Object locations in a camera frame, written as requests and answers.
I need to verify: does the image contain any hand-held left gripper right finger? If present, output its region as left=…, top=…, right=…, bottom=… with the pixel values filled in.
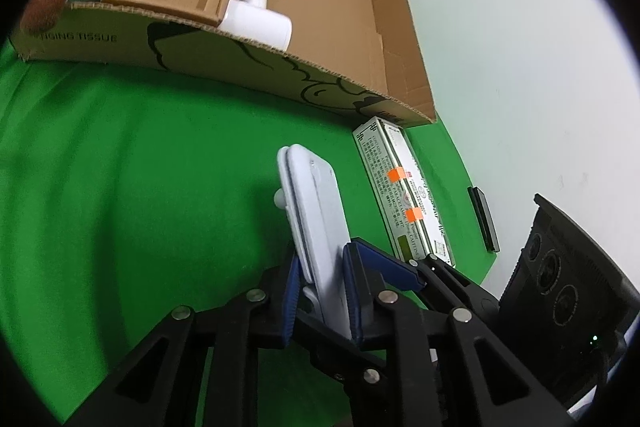
left=342, top=245, right=577, bottom=427

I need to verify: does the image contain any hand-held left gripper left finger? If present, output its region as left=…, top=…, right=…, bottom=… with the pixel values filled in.
left=65, top=258, right=302, bottom=427

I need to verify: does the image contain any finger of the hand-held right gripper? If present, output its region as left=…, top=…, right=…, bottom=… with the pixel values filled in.
left=350, top=240, right=502, bottom=324

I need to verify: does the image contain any white plastic case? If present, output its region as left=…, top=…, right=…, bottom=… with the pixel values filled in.
left=274, top=143, right=353, bottom=340

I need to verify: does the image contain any large cardboard box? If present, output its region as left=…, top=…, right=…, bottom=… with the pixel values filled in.
left=10, top=0, right=437, bottom=128

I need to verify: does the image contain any white hair dryer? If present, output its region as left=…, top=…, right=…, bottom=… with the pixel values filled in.
left=219, top=0, right=293, bottom=52

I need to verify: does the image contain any green and white tea box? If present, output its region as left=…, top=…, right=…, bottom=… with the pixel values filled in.
left=352, top=117, right=457, bottom=269

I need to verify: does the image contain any black flat device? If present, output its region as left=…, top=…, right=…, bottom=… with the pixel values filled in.
left=467, top=186, right=501, bottom=254

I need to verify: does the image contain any green table cloth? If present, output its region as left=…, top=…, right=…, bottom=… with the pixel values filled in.
left=0, top=29, right=501, bottom=427

